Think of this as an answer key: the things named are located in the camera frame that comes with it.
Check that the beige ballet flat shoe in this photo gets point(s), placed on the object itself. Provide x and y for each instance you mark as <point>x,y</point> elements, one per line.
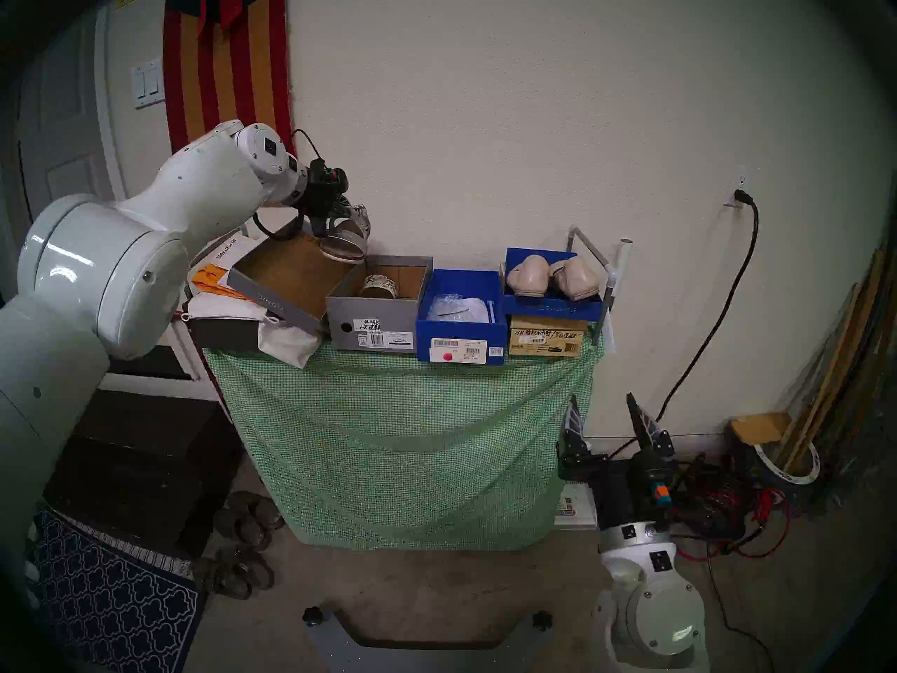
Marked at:
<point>529,275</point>
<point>578,279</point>

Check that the blue white patterned rug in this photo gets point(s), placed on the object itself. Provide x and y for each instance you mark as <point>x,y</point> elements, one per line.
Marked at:
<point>105,594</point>

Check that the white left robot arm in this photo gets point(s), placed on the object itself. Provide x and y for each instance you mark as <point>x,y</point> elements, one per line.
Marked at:
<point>105,272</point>

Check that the orange cloth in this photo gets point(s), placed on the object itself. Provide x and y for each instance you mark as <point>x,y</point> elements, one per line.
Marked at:
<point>214,279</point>

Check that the white paper leaflet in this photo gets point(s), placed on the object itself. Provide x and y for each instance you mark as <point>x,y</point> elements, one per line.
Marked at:
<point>221,254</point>

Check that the dark brown shoe box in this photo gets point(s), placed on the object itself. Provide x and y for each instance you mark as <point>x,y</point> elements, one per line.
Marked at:
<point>221,335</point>

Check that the grey pipe rack frame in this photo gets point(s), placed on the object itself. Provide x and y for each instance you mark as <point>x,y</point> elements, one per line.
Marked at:
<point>592,247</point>

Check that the blue shoe box lid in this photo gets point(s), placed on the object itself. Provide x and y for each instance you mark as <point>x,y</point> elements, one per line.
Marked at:
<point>553,308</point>

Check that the white wall outlet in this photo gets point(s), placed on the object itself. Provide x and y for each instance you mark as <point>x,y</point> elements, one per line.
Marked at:
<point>737,181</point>

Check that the clear plastic bag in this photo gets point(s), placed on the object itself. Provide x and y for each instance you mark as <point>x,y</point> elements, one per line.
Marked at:
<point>459,308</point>

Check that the red yellow striped wall flag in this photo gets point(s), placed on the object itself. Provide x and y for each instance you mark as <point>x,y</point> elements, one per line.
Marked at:
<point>210,62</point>

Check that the blue shoe box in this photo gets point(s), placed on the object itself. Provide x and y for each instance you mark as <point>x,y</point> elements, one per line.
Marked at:
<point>459,331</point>

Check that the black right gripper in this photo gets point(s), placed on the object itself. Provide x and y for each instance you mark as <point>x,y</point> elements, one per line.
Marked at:
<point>631,489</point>

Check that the brown slipper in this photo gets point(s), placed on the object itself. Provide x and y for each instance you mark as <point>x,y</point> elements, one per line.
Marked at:
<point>256,510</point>
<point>242,529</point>

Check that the yellow padded envelope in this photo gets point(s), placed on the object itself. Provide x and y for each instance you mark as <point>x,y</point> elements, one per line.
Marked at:
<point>758,427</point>

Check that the blue bucket with white rim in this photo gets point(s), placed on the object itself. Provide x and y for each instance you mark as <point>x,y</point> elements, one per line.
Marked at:
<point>799,472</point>

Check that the bundle of wooden sticks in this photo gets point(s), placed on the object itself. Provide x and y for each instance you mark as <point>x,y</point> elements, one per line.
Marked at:
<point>841,356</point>

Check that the grey cardboard shoe box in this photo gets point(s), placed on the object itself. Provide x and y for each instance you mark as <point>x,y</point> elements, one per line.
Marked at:
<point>371,321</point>

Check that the dark brown wooden steps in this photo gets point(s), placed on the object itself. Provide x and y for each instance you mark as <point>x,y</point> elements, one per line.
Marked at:
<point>154,468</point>

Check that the white panel door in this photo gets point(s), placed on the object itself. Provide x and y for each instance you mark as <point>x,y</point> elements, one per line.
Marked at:
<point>63,118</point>

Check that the grey Vionic shoe box lid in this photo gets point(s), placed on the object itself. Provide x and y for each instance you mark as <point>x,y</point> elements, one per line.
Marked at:
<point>294,272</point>

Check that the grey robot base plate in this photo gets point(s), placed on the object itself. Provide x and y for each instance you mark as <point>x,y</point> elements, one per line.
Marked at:
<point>427,657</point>

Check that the white flat box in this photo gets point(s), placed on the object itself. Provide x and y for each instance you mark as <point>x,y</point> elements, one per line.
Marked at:
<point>578,507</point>

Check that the white light switch plate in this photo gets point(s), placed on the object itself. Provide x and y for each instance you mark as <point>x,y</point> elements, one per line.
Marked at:
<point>148,83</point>

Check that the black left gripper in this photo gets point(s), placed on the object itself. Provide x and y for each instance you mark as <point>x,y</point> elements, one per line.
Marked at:
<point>324,184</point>

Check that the black base knob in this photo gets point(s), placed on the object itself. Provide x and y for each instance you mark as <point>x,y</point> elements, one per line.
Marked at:
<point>542,620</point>
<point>312,616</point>

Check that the tan cardboard shoe box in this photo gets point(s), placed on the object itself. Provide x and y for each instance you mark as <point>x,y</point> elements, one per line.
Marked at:
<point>546,342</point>

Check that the green checkered tablecloth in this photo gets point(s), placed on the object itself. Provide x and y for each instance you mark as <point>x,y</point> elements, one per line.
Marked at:
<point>399,440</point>

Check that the white cloth dust bag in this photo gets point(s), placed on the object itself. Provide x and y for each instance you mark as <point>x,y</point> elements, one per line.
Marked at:
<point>291,342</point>

